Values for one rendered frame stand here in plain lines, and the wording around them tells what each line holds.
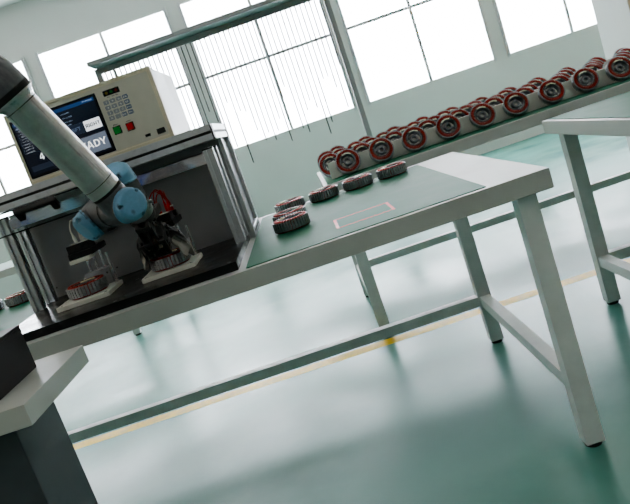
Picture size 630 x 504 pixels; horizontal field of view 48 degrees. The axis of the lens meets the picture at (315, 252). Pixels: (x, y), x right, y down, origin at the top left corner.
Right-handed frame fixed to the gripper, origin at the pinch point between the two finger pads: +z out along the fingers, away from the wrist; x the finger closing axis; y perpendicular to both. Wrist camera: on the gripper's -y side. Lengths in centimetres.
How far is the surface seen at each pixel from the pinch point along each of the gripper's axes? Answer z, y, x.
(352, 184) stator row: 35, -45, 57
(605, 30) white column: 167, -267, 273
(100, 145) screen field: -22.4, -30.8, -9.9
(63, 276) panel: 11.7, -21.8, -38.8
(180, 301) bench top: -9.5, 25.7, 4.6
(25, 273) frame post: -2.6, -11.6, -42.4
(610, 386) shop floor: 69, 41, 109
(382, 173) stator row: 35, -46, 68
